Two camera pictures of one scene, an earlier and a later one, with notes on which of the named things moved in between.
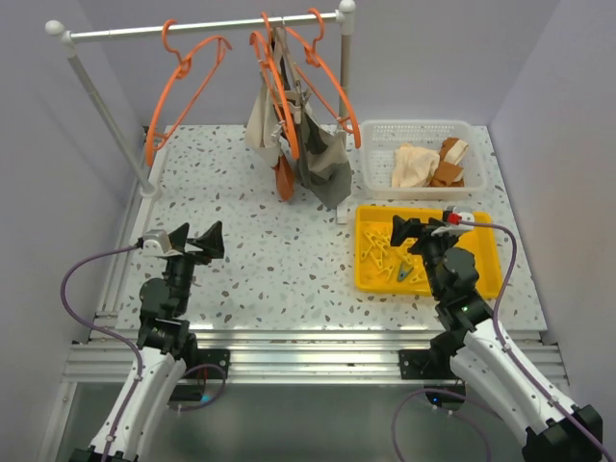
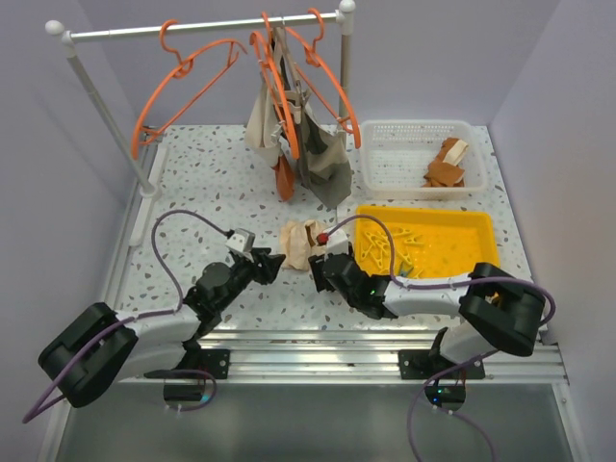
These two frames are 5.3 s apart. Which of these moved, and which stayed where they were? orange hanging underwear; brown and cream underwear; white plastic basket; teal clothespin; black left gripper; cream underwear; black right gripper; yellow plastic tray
Moved: cream underwear; black left gripper; black right gripper
Stayed: white plastic basket; yellow plastic tray; teal clothespin; orange hanging underwear; brown and cream underwear
